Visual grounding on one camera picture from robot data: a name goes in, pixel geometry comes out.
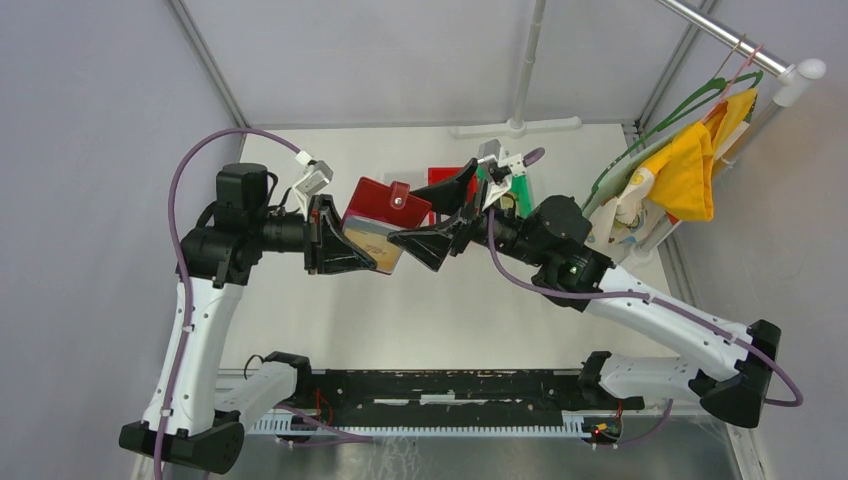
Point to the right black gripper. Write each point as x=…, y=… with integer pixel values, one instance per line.
x=431, y=245

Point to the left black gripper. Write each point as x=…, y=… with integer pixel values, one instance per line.
x=324, y=247

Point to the red leather card holder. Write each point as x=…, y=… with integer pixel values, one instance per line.
x=393, y=204

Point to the gold credit card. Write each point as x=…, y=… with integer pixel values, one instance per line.
x=371, y=236

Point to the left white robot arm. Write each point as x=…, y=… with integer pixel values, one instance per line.
x=186, y=422

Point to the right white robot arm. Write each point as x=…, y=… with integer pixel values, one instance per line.
x=723, y=366

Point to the red plastic bin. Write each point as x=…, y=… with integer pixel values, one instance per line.
x=438, y=174

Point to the green plastic bin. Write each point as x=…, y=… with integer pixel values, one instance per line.
x=516, y=201

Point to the white stand base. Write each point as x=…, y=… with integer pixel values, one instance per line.
x=517, y=126

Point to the patterned white cloth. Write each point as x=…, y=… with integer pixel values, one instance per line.
x=626, y=225

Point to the yellow cloth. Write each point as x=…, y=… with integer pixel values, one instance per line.
x=682, y=170

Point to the green clothes hanger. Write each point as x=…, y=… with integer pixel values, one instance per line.
x=710, y=90

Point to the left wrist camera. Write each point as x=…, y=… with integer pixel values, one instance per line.
x=316, y=176

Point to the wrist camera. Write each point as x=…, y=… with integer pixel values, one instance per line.
x=496, y=172
x=316, y=176

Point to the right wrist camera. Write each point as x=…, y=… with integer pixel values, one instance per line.
x=496, y=172

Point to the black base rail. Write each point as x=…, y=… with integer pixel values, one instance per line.
x=458, y=398

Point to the white cable duct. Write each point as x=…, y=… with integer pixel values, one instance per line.
x=283, y=423

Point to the metal clothes rail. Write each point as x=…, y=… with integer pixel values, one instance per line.
x=794, y=80

